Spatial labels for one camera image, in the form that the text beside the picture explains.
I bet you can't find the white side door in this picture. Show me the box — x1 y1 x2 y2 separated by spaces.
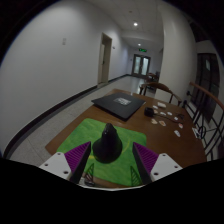
97 32 113 88

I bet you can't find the dark tall window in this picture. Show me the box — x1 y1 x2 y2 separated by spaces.
196 53 221 124

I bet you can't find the glass double door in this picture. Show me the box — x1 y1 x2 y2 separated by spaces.
131 54 152 79

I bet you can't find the black closed laptop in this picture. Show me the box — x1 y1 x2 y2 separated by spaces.
91 92 147 121

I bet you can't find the white card with black print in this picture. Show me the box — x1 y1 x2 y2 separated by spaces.
192 127 201 139

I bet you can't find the wooden armchair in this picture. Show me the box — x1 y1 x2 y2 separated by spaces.
138 82 183 107

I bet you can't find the black computer mouse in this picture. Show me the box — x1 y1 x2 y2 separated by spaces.
92 122 123 164

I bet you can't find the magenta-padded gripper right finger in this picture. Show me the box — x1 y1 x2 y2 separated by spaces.
132 142 184 185

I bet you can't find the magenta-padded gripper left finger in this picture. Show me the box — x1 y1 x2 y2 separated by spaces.
39 141 92 185

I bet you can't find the green mouse pad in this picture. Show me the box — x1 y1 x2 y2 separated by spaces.
56 117 148 188

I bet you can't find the black railing with wooden handrail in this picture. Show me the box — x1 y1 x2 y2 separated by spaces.
182 81 224 163

